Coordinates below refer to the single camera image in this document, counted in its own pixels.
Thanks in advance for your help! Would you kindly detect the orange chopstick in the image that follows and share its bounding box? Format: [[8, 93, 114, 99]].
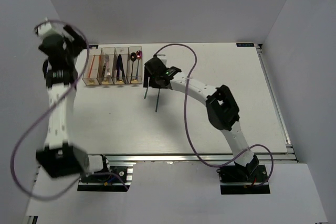
[[88, 55, 96, 78]]

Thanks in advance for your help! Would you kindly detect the iridescent red spoon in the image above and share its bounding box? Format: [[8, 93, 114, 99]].
[[136, 50, 142, 78]]

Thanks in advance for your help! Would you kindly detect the black spoon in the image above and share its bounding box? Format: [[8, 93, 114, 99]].
[[130, 52, 137, 79]]

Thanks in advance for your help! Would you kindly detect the pink handled fork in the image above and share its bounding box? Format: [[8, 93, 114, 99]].
[[105, 55, 111, 78]]

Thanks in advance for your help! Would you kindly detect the black plastic knife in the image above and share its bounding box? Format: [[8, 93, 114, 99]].
[[118, 55, 126, 83]]

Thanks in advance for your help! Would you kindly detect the dark blue plastic knife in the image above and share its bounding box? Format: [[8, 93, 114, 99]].
[[116, 54, 123, 81]]

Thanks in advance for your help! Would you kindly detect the silver fork dark handle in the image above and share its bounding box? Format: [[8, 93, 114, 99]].
[[101, 55, 109, 78]]

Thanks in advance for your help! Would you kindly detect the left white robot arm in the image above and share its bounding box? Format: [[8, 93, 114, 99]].
[[35, 20, 111, 182]]

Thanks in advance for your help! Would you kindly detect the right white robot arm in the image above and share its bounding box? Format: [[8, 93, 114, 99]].
[[144, 56, 259, 182]]

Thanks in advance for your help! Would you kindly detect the clear container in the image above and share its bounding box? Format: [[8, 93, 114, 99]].
[[98, 47, 115, 85], [128, 46, 143, 84], [82, 48, 102, 86], [113, 47, 129, 85]]

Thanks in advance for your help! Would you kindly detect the blue logo sticker right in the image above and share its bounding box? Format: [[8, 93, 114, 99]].
[[236, 42, 255, 47]]

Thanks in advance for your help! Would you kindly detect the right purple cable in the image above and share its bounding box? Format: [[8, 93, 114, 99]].
[[154, 43, 275, 186]]

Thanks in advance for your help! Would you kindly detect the purple cable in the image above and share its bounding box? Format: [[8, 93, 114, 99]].
[[154, 43, 275, 186], [10, 19, 131, 201]]

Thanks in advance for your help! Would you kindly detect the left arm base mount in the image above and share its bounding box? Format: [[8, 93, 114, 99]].
[[77, 155, 131, 193]]

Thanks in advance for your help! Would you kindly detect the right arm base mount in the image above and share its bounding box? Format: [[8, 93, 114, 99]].
[[217, 165, 270, 195]]

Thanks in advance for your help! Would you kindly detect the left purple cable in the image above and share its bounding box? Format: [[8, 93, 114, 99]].
[[10, 19, 131, 201]]

